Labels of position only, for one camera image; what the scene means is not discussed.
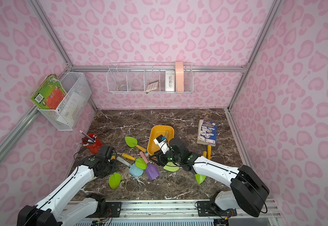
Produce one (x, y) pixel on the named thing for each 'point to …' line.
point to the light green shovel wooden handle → (172, 167)
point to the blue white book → (207, 133)
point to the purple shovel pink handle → (152, 170)
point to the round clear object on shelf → (122, 87)
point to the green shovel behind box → (132, 142)
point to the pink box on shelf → (179, 83)
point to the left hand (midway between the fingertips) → (115, 166)
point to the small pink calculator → (152, 85)
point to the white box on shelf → (169, 80)
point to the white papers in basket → (71, 108)
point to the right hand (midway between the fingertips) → (152, 157)
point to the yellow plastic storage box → (157, 131)
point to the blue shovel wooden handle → (167, 132)
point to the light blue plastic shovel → (133, 170)
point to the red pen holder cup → (92, 142)
